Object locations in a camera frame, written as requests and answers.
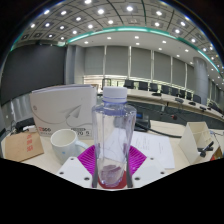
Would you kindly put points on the brown paper envelope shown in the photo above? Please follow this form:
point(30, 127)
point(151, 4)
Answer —
point(23, 146)

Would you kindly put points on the white printed paper sheet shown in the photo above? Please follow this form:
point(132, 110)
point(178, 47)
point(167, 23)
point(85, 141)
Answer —
point(153, 146)

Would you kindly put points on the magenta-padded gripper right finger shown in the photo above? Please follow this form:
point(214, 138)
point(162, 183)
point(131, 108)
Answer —
point(138, 161)

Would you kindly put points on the black office chairs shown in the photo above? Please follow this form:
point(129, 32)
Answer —
point(143, 85)

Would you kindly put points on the white open organizer box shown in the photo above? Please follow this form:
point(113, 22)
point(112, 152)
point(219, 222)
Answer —
point(193, 136)

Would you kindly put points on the white ceramic mug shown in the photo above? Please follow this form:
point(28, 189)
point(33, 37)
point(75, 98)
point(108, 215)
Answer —
point(65, 145)

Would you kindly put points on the white cardboard paper box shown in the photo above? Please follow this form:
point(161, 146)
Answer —
point(60, 110)

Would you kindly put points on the round ceiling lights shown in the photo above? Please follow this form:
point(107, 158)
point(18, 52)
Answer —
point(100, 11)

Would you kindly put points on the long curved conference desk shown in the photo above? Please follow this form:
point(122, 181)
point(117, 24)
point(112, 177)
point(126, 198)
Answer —
point(143, 94)

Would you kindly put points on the black binder clip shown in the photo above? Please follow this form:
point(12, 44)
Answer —
point(205, 150)

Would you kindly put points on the black desk telephone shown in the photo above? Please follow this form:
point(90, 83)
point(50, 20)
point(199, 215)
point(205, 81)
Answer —
point(143, 120)

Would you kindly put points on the black desk microphones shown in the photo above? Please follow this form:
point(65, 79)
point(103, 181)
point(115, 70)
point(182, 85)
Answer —
point(156, 94)

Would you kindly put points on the black power adapter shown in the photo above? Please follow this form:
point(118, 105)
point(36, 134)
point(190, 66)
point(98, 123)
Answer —
point(24, 124)

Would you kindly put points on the clear plastic water bottle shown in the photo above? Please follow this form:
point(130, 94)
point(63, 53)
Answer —
point(113, 133)

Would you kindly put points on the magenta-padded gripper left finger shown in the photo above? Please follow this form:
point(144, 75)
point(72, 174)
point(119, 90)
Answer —
point(86, 161)

